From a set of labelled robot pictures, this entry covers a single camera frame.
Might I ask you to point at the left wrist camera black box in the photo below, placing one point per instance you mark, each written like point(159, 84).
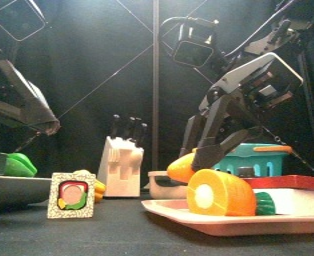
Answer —
point(18, 18)

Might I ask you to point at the beige toy pot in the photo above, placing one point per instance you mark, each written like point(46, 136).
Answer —
point(163, 188)

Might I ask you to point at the orange toy carrot top piece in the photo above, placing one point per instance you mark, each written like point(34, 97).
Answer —
point(221, 194)

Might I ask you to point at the grey metal frame pole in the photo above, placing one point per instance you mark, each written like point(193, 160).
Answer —
point(155, 83)

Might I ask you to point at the toy sushi roll piece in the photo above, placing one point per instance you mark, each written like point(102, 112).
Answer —
point(73, 195)

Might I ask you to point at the green toy vegetable piece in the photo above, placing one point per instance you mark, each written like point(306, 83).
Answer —
point(20, 165)

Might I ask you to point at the orange toy carrot bottom piece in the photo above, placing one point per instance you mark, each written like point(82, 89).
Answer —
point(181, 169)

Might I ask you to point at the white toy knife block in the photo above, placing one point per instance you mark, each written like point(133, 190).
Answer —
point(121, 171)

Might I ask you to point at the red and white toy block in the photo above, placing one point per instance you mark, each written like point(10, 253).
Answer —
point(290, 196)

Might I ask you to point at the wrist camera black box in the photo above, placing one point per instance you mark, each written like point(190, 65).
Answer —
point(18, 18)
point(194, 50)

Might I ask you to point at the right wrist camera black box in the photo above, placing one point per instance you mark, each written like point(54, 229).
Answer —
point(194, 50)

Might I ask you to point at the orange toy carrot piece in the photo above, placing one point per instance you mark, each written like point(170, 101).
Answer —
point(221, 194)
point(181, 169)

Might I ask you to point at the pink plastic tray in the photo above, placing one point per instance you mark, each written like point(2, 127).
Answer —
point(234, 222)

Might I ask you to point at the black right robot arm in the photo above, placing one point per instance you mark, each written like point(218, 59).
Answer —
point(293, 23)

